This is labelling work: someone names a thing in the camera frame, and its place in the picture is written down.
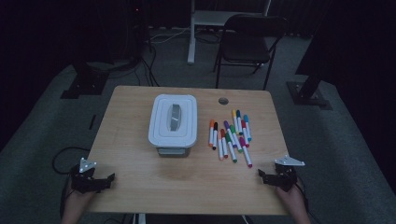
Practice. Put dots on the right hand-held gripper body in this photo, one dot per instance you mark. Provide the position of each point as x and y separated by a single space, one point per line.
283 179

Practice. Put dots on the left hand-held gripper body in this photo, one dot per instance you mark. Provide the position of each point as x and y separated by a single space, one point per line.
85 182

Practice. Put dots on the magenta cap marker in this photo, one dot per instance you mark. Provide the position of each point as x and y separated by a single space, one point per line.
246 155

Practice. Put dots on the dark green cap marker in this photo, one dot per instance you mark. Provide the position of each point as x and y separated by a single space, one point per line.
233 154

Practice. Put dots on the light blue cap marker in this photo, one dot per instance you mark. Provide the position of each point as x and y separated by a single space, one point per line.
247 127

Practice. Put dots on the peach cap marker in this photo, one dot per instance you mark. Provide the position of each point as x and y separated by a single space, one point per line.
220 149

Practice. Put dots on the light green cap marker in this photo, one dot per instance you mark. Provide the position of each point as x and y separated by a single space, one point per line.
232 128

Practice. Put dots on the dark blue cap marker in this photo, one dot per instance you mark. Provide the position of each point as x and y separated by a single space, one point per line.
238 119

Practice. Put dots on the purple cap marker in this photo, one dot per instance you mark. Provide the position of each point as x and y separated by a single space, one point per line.
227 124

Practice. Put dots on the yellow cap marker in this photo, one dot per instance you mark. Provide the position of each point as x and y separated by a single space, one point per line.
234 116

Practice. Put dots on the orange cap marker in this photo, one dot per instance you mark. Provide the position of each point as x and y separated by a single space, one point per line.
211 133

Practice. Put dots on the brown transparent storage box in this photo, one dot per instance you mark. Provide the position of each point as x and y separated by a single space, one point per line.
172 151

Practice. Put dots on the person's left hand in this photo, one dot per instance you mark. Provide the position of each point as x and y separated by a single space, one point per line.
80 198

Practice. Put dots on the person's right hand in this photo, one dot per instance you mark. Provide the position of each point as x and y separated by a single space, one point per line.
292 197

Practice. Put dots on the white table leg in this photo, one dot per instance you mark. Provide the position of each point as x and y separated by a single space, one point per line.
140 218

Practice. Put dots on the black metal stand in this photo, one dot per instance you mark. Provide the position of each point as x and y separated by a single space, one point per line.
308 95
85 82

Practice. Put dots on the black folding chair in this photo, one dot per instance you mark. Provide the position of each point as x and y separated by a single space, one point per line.
246 46

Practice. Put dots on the dark equipment with red light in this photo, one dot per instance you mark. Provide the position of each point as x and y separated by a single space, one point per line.
136 31

